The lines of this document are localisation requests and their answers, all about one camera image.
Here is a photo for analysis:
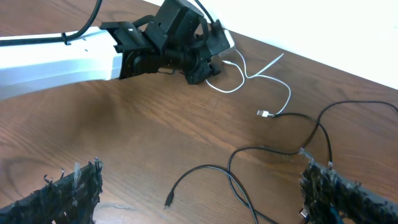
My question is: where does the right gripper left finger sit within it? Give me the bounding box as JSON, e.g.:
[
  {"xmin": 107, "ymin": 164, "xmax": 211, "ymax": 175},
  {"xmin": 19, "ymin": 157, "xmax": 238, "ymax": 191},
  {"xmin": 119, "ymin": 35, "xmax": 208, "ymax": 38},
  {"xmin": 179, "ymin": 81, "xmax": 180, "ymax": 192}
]
[{"xmin": 1, "ymin": 157, "xmax": 103, "ymax": 224}]

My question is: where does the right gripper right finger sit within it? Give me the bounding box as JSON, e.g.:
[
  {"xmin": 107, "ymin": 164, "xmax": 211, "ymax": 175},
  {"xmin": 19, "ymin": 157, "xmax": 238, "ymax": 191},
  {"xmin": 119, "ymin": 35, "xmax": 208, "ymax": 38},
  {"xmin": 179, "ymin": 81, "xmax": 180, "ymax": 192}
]
[{"xmin": 300, "ymin": 162, "xmax": 397, "ymax": 223}]

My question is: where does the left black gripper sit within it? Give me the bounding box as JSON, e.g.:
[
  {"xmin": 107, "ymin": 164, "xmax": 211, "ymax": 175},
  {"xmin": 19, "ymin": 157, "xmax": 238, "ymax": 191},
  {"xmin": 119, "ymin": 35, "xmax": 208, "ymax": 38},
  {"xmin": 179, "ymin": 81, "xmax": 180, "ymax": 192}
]
[{"xmin": 183, "ymin": 20, "xmax": 231, "ymax": 85}]

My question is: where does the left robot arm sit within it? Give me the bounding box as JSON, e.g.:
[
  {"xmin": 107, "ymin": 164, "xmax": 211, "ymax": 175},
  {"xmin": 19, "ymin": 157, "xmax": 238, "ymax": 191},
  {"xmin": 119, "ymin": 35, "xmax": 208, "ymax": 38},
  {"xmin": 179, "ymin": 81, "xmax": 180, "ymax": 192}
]
[{"xmin": 1, "ymin": 0, "xmax": 234, "ymax": 100}]

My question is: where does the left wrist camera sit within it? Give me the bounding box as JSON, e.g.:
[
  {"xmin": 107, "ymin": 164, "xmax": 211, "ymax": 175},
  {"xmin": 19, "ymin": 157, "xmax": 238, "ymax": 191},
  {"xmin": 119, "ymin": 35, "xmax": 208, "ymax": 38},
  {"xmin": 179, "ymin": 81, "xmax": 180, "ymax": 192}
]
[{"xmin": 224, "ymin": 29, "xmax": 236, "ymax": 50}]

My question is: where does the left camera black cable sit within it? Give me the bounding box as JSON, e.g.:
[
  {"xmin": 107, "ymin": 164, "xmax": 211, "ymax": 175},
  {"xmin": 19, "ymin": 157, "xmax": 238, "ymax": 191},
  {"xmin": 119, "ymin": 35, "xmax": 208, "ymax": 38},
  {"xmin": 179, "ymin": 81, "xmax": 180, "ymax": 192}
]
[{"xmin": 0, "ymin": 0, "xmax": 224, "ymax": 48}]

